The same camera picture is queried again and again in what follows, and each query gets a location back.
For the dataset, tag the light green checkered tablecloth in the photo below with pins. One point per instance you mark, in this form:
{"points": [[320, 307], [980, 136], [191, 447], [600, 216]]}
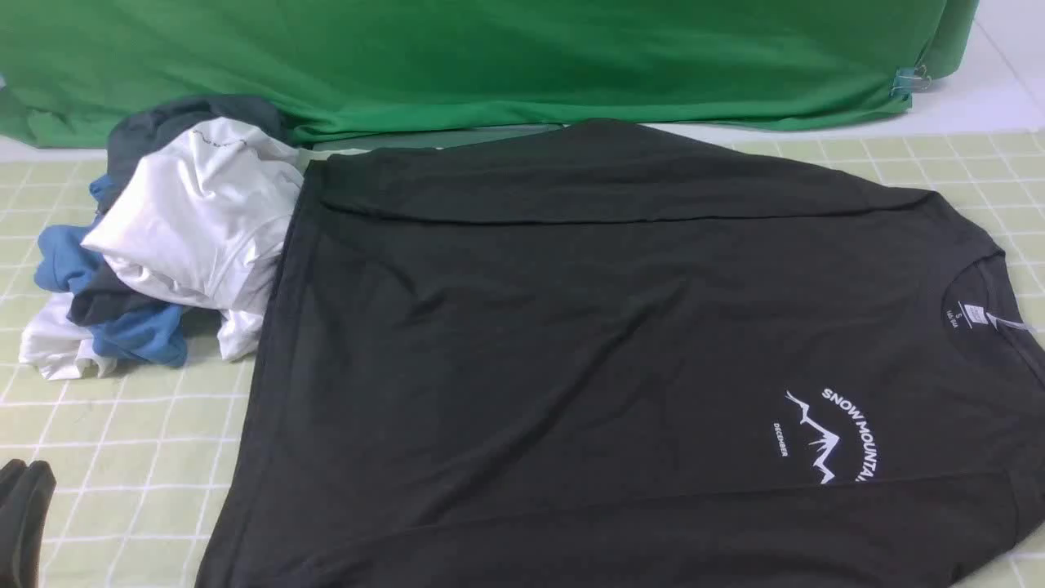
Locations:
{"points": [[143, 458]]}

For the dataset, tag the blue crumpled shirt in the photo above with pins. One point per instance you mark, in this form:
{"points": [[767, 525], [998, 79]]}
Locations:
{"points": [[61, 350]]}

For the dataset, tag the green backdrop cloth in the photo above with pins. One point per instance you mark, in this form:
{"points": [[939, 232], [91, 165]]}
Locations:
{"points": [[337, 69]]}

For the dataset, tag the blue binder clip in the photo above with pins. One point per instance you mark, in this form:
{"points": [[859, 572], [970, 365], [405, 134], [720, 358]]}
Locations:
{"points": [[908, 81]]}

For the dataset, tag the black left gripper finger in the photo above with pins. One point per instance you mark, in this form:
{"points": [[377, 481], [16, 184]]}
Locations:
{"points": [[26, 492]]}

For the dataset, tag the dark gray long-sleeved shirt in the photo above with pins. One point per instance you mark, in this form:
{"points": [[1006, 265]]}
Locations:
{"points": [[610, 356]]}

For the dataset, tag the white crumpled shirt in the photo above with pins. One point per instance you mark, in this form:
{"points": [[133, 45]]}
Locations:
{"points": [[202, 224]]}

